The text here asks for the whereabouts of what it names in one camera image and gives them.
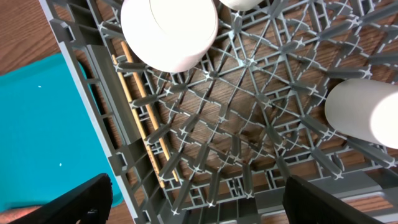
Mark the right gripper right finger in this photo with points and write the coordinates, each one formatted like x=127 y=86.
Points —
x=305 y=203

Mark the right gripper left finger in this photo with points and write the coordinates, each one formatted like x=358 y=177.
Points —
x=89 y=203

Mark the wooden chopstick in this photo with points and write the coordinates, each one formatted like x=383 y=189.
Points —
x=138 y=123
x=149 y=107

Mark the orange carrot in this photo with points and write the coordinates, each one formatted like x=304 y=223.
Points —
x=14 y=214

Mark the small white cup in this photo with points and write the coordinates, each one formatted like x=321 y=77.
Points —
x=364 y=109

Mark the pink bowl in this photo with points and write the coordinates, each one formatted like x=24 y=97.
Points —
x=169 y=35

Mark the white medium bowl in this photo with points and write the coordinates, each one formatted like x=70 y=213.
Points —
x=241 y=5

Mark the grey dishwasher rack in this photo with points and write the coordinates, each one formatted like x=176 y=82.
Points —
x=248 y=115

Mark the teal plastic tray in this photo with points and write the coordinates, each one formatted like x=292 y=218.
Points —
x=48 y=143

